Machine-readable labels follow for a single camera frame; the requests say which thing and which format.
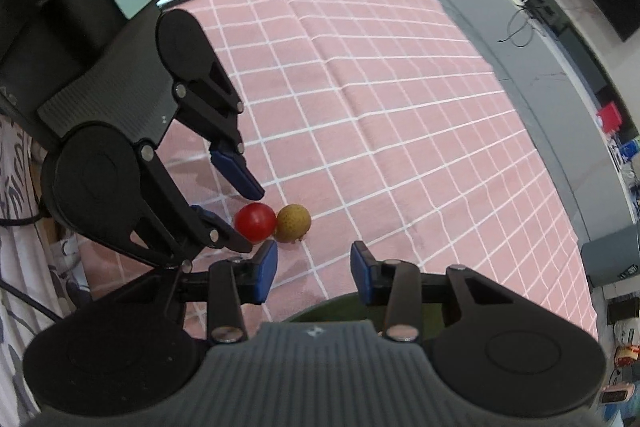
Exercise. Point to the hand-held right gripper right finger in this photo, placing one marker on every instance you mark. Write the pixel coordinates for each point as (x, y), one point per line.
(364, 272)

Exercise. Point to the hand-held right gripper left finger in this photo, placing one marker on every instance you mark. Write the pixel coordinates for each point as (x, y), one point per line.
(264, 272)

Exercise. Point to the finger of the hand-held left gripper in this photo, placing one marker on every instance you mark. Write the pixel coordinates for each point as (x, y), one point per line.
(207, 217)
(235, 172)

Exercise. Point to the red cherry tomato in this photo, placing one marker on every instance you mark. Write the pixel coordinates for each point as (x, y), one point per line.
(255, 221)

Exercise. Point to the green colander bowl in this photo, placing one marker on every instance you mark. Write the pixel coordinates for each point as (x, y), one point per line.
(325, 309)

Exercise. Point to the brown longan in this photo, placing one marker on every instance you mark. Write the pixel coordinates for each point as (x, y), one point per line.
(294, 222)

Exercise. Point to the pink checkered tablecloth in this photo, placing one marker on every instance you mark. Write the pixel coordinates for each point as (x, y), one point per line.
(375, 82)

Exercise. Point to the person's printed clothing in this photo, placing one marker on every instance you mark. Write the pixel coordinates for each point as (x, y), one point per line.
(20, 332)

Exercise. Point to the grey-green trash can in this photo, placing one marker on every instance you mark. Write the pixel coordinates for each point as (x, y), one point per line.
(610, 262)

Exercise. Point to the grey television cabinet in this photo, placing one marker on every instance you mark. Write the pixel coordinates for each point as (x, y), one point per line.
(500, 32)

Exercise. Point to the red box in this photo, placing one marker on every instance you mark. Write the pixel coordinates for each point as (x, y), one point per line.
(610, 117)

